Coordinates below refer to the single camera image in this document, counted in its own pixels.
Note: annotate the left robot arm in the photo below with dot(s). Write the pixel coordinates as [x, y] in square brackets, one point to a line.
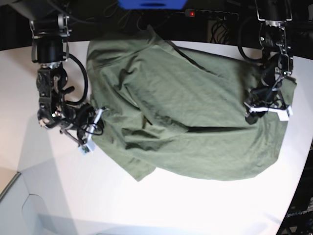
[276, 63]

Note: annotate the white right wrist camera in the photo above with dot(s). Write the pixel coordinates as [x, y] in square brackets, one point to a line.
[86, 148]

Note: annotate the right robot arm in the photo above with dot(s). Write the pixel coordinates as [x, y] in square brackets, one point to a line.
[49, 22]

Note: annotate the green t-shirt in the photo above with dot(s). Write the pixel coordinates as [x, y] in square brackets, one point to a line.
[179, 109]

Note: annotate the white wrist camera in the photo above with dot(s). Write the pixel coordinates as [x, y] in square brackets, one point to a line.
[86, 148]
[285, 114]

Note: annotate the blue box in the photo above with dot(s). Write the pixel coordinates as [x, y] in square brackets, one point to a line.
[152, 4]

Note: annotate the black power strip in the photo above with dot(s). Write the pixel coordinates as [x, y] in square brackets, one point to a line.
[211, 15]

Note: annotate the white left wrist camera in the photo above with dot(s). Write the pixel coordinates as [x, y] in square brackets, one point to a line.
[285, 114]

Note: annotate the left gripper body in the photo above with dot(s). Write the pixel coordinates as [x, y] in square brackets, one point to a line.
[264, 100]

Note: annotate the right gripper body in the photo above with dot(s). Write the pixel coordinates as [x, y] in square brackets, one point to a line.
[82, 124]

